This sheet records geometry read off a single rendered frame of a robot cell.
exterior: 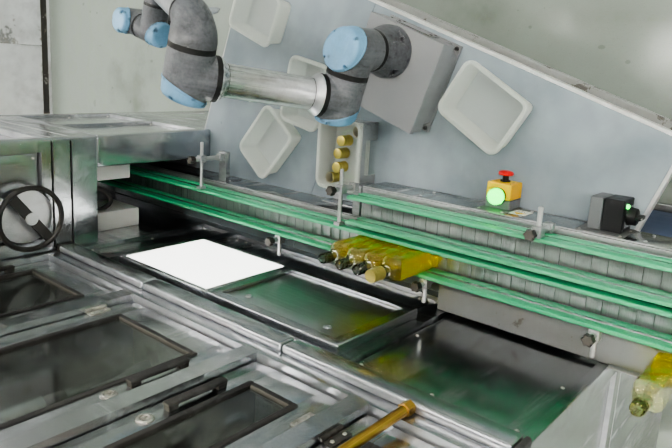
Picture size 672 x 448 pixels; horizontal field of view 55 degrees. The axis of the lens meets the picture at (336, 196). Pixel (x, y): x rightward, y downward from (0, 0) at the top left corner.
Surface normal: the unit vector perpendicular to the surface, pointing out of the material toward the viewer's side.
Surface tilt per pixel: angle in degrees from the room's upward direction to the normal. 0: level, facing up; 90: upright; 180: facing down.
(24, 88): 90
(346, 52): 7
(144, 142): 90
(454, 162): 0
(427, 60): 1
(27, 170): 90
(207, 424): 90
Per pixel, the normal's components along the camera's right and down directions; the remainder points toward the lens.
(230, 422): 0.06, -0.98
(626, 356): -0.64, 0.12
